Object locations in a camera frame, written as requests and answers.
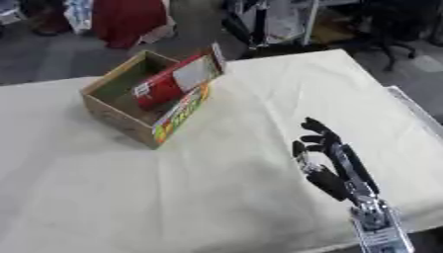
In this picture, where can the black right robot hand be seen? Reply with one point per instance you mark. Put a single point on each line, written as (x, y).
(333, 164)

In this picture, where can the black office chair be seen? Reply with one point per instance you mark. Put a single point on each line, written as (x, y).
(387, 26)

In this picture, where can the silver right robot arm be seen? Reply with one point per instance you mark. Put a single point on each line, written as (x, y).
(378, 227)

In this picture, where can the tan cardboard box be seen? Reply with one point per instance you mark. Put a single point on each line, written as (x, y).
(147, 99)

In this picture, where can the white shelf frame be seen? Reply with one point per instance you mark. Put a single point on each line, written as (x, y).
(277, 21)

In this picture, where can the red fabric bag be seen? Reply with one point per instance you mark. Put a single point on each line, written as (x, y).
(128, 21)

